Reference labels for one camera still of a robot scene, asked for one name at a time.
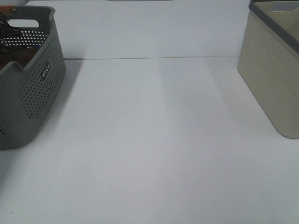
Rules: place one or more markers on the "orange basket handle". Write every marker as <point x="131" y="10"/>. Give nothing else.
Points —
<point x="7" y="9"/>

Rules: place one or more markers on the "brown towel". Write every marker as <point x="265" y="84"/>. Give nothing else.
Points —
<point x="21" y="56"/>

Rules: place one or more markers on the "grey perforated plastic basket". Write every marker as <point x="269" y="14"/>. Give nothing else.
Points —
<point x="27" y="94"/>

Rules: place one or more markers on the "beige plastic bin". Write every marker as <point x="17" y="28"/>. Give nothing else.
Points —
<point x="269" y="61"/>

